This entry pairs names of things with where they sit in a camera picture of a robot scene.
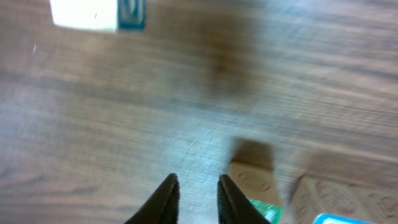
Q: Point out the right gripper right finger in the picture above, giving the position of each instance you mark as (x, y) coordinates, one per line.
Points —
(233, 206)

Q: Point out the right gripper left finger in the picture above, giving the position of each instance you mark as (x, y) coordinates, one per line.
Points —
(162, 207)

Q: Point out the green letter Z block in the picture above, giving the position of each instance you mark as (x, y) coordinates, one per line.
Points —
(260, 188)

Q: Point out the blue letter P block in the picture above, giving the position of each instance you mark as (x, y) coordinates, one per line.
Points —
(314, 196)

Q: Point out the white letter A block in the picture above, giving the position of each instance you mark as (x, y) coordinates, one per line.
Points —
(99, 15)

